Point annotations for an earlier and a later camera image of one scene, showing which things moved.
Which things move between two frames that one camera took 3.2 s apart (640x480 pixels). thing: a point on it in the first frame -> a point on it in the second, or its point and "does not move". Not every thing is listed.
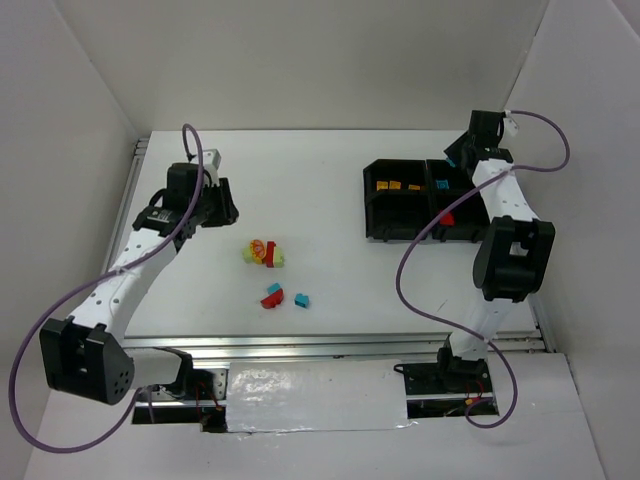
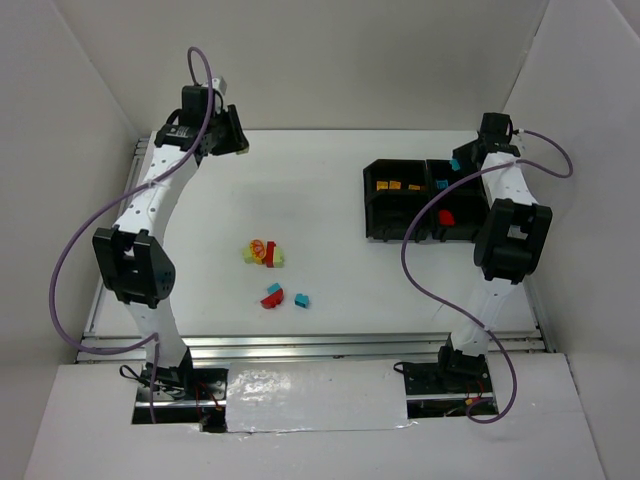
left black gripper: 220,201 -> 235,130
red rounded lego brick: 446,219 does not move
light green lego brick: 247,255 does not move
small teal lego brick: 301,300 does not move
